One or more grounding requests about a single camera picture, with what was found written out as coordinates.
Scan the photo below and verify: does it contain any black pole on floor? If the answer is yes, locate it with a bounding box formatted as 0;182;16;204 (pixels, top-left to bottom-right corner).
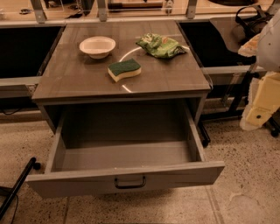
0;157;41;220

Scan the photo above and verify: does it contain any white bowl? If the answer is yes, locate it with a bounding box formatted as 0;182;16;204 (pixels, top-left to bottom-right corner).
80;36;116;60

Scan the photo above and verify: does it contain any grey wooden cabinet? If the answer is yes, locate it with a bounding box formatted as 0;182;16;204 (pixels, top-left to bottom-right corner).
32;21;210;130

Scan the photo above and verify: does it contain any open grey top drawer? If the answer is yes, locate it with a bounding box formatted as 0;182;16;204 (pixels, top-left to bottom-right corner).
26;100;225;198

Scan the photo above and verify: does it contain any green and yellow sponge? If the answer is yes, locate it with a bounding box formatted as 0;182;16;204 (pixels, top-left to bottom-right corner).
108;59;142;82

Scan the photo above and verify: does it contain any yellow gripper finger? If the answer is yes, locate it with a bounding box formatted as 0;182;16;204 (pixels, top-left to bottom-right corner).
240;72;280;130

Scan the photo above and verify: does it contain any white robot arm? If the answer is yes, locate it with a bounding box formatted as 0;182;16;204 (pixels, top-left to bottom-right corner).
238;10;280;130

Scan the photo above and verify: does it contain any black drawer handle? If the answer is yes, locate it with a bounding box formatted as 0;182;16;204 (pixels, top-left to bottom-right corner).
114;176;146;190

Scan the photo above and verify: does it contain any black headset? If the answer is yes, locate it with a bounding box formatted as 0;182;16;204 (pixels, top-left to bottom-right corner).
235;5;273;39

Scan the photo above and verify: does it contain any black table leg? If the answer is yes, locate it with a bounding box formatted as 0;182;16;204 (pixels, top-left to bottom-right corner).
198;121;211;148

